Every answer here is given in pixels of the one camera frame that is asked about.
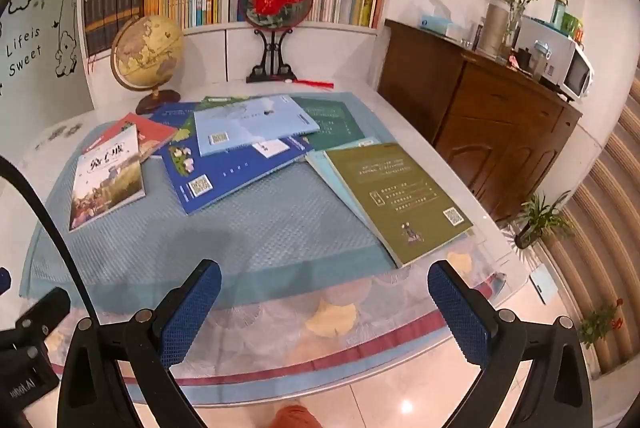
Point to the white microwave oven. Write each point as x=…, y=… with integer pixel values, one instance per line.
x=555, y=58

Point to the pale blue book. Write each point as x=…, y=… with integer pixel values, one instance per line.
x=320, y=164

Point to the red tassel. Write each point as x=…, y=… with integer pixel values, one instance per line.
x=315, y=83

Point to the dark green book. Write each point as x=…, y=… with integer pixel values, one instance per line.
x=335, y=121

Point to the light blue book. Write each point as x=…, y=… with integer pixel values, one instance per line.
x=250, y=123

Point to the green bottle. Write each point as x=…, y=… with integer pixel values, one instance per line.
x=559, y=11

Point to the light blue tissue box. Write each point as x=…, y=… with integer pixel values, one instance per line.
x=440, y=27

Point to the row of dark hardcover volumes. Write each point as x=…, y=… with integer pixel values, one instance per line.
x=110, y=8

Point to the small dark cup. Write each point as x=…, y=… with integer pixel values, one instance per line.
x=523, y=58

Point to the blue woven mat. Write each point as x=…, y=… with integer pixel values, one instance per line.
x=250, y=233

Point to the potted green leafy plant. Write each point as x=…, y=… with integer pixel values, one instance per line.
x=542, y=213

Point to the white bookshelf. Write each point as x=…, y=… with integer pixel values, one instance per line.
x=210, y=58

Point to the dark blue book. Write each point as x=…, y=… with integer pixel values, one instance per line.
x=170, y=114

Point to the potted red-flower plant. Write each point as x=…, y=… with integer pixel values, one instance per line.
x=597, y=323

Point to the clear bottle with blue lid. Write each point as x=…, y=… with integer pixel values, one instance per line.
x=541, y=58

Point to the illustrated landscape cover book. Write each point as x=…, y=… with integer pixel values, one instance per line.
x=107, y=188

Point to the beige cylindrical jar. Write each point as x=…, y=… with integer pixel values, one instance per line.
x=492, y=28

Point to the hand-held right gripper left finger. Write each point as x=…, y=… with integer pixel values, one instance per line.
x=192, y=313

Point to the brown wooden cabinet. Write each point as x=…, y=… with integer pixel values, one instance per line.
x=500, y=123

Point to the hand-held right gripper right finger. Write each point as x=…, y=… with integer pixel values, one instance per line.
x=457, y=313

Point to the person's orange trouser leg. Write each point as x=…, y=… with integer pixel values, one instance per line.
x=295, y=417

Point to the beige ribbed radiator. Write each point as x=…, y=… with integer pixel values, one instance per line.
x=600, y=208

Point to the yellow desk globe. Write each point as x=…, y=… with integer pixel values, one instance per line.
x=145, y=46

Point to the blue book with flower illustration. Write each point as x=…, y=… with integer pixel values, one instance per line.
x=235, y=178

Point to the green packet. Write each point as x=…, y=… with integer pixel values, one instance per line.
x=571, y=27

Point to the red book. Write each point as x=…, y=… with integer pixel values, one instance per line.
x=150, y=131

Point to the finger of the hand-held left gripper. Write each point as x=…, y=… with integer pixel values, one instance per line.
x=3, y=280
x=45, y=308

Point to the olive green book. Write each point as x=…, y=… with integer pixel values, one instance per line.
x=395, y=198

